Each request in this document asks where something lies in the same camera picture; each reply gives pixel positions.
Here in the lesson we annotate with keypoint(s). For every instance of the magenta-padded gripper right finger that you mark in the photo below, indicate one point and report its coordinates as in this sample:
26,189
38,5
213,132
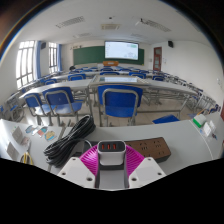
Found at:
148,170

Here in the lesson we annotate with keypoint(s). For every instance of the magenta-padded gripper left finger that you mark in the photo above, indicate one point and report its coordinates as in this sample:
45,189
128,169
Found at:
75,170

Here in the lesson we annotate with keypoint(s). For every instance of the white charger block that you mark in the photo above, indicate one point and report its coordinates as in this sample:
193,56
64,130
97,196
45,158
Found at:
111,155

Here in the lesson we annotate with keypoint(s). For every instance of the brown power strip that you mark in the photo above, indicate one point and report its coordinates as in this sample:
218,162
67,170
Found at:
150,148

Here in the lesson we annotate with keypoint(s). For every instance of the blue chair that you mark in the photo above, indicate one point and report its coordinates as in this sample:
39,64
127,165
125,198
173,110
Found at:
165,119
61,98
33,100
118,100

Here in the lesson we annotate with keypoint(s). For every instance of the rows of grey desks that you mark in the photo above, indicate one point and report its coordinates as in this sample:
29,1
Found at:
66,85

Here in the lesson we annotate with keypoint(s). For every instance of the group of blue chairs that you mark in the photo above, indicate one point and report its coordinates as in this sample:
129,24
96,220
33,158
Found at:
76,77

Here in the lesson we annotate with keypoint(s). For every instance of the grey desk with screen top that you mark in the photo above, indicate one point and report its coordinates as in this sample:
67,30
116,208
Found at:
118,80

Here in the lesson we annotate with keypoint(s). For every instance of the small red-brown door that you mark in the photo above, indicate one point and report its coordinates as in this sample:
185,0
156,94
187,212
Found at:
157,59

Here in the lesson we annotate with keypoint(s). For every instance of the orange podium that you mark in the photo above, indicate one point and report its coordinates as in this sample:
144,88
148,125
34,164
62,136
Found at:
110,63

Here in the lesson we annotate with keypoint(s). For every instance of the narrow bright window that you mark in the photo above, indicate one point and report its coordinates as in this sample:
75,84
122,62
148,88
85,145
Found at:
52,56

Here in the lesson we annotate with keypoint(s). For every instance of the green blackboard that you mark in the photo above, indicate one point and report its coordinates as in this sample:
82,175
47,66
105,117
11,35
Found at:
88,55

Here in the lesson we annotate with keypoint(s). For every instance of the large bright window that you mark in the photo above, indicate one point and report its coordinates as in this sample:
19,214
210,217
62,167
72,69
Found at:
26,63

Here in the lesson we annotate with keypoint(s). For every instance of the projector screen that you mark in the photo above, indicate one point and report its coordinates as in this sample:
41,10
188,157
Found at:
121,50

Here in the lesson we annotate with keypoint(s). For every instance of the group of ceiling lights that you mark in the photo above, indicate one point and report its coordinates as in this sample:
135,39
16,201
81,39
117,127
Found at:
70,21

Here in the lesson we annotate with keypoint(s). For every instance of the ceiling projector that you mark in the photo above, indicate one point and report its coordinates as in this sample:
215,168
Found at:
141,21

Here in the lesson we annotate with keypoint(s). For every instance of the black wall speaker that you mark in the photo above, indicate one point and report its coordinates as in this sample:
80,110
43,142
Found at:
170,43

